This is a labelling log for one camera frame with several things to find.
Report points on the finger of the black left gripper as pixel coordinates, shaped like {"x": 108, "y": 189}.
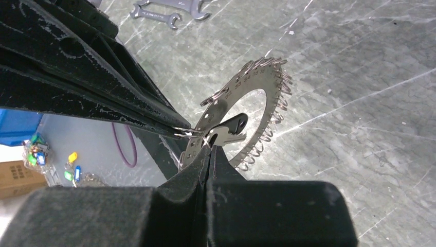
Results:
{"x": 25, "y": 88}
{"x": 75, "y": 43}

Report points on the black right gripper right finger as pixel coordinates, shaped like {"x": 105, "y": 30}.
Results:
{"x": 273, "y": 213}

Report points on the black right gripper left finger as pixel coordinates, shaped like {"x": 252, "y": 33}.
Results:
{"x": 113, "y": 216}

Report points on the steel ring disc with keyrings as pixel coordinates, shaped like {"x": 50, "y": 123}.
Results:
{"x": 258, "y": 89}

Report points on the blue bin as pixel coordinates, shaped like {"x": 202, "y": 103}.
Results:
{"x": 18, "y": 126}

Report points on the small silver wrench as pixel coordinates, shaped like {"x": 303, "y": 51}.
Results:
{"x": 170, "y": 19}

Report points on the bag of coloured key tags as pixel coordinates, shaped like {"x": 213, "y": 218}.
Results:
{"x": 36, "y": 154}

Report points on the cardboard box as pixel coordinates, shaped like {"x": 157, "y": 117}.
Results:
{"x": 17, "y": 180}

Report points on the loose coloured key tags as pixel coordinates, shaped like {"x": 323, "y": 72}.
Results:
{"x": 72, "y": 172}

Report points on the large silver wrench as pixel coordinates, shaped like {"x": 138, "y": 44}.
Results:
{"x": 193, "y": 7}

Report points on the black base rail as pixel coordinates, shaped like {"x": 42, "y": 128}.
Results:
{"x": 160, "y": 151}

